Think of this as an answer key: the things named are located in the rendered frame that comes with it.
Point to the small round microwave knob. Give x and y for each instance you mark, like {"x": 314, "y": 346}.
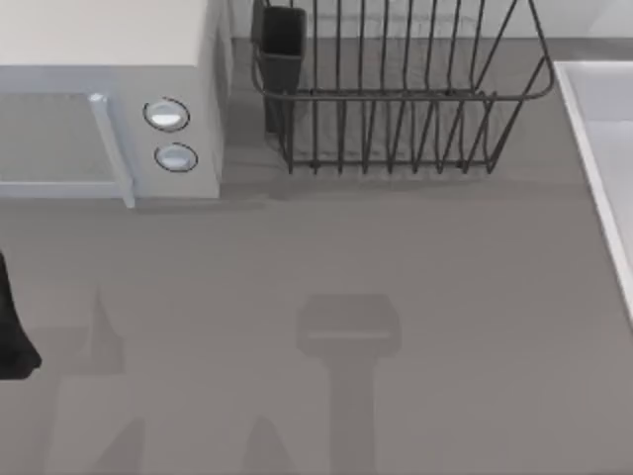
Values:
{"x": 175, "y": 158}

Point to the large round microwave knob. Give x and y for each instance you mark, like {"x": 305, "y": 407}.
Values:
{"x": 166, "y": 115}

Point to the black cutlery holder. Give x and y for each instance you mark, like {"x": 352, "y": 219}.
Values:
{"x": 280, "y": 44}

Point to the pale microwave oven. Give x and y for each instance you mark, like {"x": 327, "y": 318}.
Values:
{"x": 148, "y": 39}

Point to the microwave oven glass door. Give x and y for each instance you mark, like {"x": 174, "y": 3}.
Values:
{"x": 49, "y": 143}

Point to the white sink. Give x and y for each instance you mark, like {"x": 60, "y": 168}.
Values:
{"x": 601, "y": 148}

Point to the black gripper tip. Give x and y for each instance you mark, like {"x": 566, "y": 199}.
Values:
{"x": 12, "y": 336}

